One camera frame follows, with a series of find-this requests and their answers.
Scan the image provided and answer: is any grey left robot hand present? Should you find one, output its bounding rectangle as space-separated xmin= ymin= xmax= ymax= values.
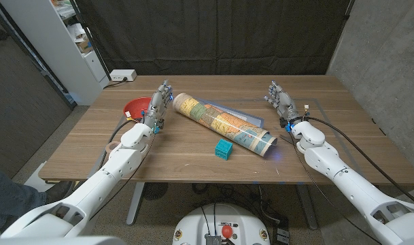
xmin=142 ymin=80 xmax=174 ymax=134

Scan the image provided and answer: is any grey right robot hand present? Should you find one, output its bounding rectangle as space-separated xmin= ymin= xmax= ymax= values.
xmin=263 ymin=80 xmax=301 ymax=129

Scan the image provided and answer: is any colourful map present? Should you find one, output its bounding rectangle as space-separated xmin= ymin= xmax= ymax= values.
xmin=172 ymin=92 xmax=278 ymax=157

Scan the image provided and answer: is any red plate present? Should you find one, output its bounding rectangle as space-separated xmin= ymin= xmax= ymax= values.
xmin=122 ymin=97 xmax=152 ymax=120

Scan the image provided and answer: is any teal blue block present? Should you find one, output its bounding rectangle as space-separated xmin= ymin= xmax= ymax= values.
xmin=215 ymin=138 xmax=234 ymax=161

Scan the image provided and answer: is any white power strip box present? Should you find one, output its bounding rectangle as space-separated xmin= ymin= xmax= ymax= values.
xmin=109 ymin=69 xmax=138 ymax=82

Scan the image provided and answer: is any black round grille object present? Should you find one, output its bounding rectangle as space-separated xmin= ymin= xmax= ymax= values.
xmin=142 ymin=182 xmax=169 ymax=201

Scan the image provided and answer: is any black curtain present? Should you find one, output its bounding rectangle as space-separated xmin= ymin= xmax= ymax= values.
xmin=73 ymin=0 xmax=356 ymax=76

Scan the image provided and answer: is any small cardboard box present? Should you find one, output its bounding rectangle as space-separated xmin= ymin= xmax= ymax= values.
xmin=75 ymin=37 xmax=94 ymax=54

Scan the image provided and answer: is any grey table leg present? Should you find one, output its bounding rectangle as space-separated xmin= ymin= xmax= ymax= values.
xmin=126 ymin=182 xmax=145 ymax=226
xmin=296 ymin=184 xmax=319 ymax=231

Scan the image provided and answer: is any white shelf cabinet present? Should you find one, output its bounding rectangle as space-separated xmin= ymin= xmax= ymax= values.
xmin=0 ymin=0 xmax=111 ymax=106

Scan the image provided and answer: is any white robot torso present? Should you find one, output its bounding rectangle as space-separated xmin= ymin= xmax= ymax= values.
xmin=171 ymin=203 xmax=271 ymax=245

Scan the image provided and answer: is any dark shoe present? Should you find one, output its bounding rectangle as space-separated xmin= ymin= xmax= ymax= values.
xmin=45 ymin=180 xmax=75 ymax=204

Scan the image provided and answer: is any black floor power strip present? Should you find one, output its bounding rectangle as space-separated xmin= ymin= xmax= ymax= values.
xmin=273 ymin=217 xmax=291 ymax=245

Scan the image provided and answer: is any person's leg in jeans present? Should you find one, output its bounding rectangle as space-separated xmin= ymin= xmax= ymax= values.
xmin=0 ymin=159 xmax=48 ymax=232

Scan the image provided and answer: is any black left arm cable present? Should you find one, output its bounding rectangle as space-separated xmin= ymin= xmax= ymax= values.
xmin=97 ymin=117 xmax=143 ymax=171

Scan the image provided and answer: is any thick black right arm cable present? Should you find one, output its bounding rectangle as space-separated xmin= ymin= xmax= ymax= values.
xmin=303 ymin=115 xmax=414 ymax=207

